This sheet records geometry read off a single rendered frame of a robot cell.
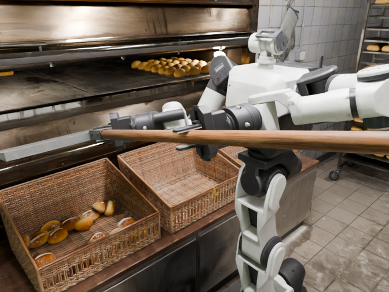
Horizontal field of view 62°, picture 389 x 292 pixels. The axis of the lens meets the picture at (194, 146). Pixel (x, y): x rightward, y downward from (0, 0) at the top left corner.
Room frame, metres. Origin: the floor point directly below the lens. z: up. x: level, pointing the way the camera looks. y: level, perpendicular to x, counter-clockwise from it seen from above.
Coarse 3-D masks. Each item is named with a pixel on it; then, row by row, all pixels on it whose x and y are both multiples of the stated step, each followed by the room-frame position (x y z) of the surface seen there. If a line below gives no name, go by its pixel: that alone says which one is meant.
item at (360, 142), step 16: (208, 144) 0.61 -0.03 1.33; (224, 144) 0.58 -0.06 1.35; (240, 144) 0.54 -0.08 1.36; (256, 144) 0.52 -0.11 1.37; (272, 144) 0.49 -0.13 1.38; (288, 144) 0.47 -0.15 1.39; (304, 144) 0.45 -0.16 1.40; (320, 144) 0.43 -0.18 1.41; (336, 144) 0.42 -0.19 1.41; (352, 144) 0.40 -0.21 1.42; (368, 144) 0.39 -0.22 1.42; (384, 144) 0.37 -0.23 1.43
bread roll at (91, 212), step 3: (87, 210) 1.42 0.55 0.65; (90, 210) 1.42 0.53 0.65; (93, 210) 1.43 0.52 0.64; (96, 210) 1.44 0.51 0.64; (84, 213) 1.41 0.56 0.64; (87, 213) 1.40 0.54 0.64; (90, 213) 1.41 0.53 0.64; (93, 213) 1.41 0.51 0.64; (96, 213) 1.42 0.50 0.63; (99, 213) 1.44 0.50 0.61; (81, 216) 1.40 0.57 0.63; (84, 216) 1.39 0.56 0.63; (87, 216) 1.39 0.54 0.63; (90, 216) 1.40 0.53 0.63; (93, 216) 1.40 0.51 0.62; (96, 216) 1.41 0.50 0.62; (81, 219) 1.39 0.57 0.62; (93, 219) 1.40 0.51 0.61; (96, 219) 1.41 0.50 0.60
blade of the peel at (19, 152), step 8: (64, 136) 1.27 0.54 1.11; (72, 136) 1.00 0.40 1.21; (80, 136) 1.02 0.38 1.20; (88, 136) 1.03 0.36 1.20; (32, 144) 1.17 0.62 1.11; (40, 144) 0.93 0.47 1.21; (48, 144) 0.95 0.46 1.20; (56, 144) 0.96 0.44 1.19; (64, 144) 0.98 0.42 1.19; (72, 144) 0.99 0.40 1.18; (0, 152) 1.08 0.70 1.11; (8, 152) 0.87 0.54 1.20; (16, 152) 0.88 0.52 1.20; (24, 152) 0.90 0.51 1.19; (32, 152) 0.91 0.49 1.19; (40, 152) 0.92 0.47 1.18; (8, 160) 0.86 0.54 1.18
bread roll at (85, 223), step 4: (80, 220) 1.33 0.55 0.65; (84, 220) 1.33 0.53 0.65; (88, 220) 1.34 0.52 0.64; (92, 220) 1.36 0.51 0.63; (76, 224) 1.31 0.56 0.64; (80, 224) 1.31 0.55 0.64; (84, 224) 1.32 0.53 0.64; (88, 224) 1.33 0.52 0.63; (92, 224) 1.35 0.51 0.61; (76, 228) 1.30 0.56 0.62; (80, 228) 1.30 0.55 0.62; (84, 228) 1.31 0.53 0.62; (88, 228) 1.33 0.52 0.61
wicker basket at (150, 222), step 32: (96, 160) 1.58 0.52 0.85; (0, 192) 1.26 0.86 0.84; (32, 192) 1.34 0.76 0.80; (96, 192) 1.52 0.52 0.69; (128, 192) 1.46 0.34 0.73; (32, 224) 1.29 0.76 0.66; (96, 224) 1.38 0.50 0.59; (32, 256) 1.15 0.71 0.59; (64, 256) 0.98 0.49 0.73; (96, 256) 1.06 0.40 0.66; (64, 288) 0.97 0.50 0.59
